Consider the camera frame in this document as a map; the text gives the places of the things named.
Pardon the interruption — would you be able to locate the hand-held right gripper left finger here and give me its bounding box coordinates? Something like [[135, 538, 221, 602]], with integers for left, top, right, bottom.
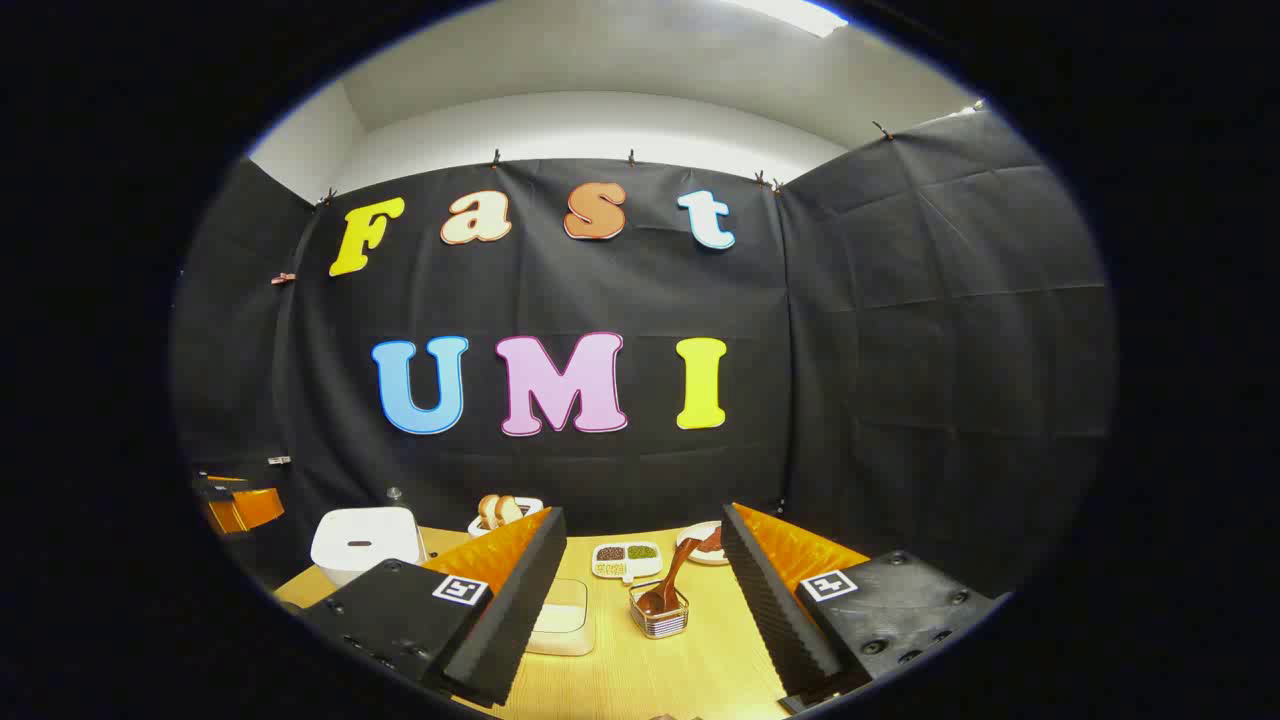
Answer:
[[300, 507, 568, 709]]

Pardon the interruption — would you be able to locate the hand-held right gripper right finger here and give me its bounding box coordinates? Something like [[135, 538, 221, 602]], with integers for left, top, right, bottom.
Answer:
[[722, 503, 1003, 714]]

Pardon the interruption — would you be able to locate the clear box of rice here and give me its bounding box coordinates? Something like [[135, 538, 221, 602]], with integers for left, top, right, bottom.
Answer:
[[525, 578, 598, 658]]

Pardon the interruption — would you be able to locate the brown wooden spoon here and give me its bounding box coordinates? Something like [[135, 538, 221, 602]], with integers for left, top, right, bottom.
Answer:
[[637, 537, 706, 616]]

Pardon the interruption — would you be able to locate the clear wire chopstick holder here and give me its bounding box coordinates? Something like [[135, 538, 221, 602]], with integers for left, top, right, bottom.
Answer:
[[629, 582, 690, 639]]

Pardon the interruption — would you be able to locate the white rice cooker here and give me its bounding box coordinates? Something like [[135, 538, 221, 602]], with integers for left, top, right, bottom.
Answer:
[[310, 507, 427, 588]]

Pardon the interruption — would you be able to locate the white toaster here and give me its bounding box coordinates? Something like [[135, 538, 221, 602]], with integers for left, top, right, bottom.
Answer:
[[467, 496, 546, 538]]

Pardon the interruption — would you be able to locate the white round plate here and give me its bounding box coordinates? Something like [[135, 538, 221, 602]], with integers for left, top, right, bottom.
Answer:
[[676, 521, 731, 567]]

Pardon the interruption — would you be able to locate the white divided bean dish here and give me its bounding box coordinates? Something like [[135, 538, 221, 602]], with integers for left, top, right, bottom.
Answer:
[[591, 541, 664, 584]]

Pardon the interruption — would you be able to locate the black backdrop cloth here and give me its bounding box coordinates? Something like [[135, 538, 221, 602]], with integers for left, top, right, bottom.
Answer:
[[172, 108, 1116, 591]]

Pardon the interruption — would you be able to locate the ceiling light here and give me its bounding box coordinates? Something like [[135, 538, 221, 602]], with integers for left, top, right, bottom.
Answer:
[[730, 0, 849, 39]]

